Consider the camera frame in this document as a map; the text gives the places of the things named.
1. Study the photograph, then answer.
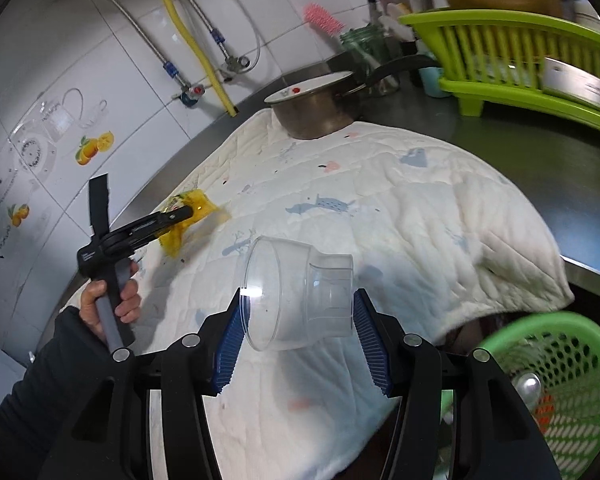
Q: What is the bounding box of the orange wrapper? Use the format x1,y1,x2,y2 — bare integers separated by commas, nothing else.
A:
532,392,556,426

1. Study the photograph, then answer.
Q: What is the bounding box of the white bowl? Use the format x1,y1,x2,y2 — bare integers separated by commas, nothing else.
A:
572,0,600,26

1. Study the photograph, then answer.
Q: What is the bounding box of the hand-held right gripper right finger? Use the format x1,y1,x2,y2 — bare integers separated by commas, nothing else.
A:
352,287,563,480

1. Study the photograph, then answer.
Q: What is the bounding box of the green plastic mesh basket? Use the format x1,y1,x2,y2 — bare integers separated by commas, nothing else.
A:
440,311,600,480

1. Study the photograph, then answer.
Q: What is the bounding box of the orange fruit wall sticker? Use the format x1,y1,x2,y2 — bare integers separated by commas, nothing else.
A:
76,130,116,166
7,203,31,227

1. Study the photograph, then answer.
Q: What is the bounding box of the yellow gas pipe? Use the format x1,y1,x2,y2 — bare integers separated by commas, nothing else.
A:
150,0,238,116

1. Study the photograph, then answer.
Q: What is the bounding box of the person's left forearm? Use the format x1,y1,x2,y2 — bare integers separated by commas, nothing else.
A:
0,305,116,480

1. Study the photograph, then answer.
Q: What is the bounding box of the white pot lid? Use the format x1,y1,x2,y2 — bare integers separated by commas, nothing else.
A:
265,71,356,106

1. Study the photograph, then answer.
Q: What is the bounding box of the teal cup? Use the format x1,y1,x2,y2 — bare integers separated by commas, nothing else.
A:
419,66,453,98

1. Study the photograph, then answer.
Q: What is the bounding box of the green glass jar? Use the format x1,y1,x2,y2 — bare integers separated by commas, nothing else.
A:
340,25,401,96

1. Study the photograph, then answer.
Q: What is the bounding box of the yellow wrapper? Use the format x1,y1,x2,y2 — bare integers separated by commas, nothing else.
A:
159,189,231,258

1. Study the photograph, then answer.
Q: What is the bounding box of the green plastic dish rack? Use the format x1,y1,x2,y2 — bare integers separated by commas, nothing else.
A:
397,7,600,156

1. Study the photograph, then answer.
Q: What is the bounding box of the braided steel hose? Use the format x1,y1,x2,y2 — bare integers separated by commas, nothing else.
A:
70,0,203,106
170,0,251,78

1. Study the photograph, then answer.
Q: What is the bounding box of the white quilted blanket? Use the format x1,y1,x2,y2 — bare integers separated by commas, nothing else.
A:
130,107,576,480

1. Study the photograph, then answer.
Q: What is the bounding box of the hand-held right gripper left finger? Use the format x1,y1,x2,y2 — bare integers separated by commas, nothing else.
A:
40,287,253,480

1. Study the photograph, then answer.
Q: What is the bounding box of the steel cleaver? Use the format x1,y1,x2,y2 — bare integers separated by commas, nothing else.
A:
540,57,600,121

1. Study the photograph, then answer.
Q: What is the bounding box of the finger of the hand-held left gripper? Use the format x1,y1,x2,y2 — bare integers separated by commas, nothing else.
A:
107,205,195,253

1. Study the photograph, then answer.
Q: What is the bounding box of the steel cooking pot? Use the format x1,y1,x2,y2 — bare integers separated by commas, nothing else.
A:
265,54,441,141

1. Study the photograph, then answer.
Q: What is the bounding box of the small clear plastic cup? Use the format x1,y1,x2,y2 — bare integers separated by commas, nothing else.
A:
511,372,543,406

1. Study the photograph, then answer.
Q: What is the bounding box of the pink brush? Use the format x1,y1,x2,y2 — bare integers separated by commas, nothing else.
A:
302,2,381,68

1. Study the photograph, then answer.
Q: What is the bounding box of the person's left hand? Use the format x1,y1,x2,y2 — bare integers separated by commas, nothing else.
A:
80,264,142,346

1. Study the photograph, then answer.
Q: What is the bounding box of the wide clear plastic cup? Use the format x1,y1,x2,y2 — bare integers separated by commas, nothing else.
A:
242,236,355,352

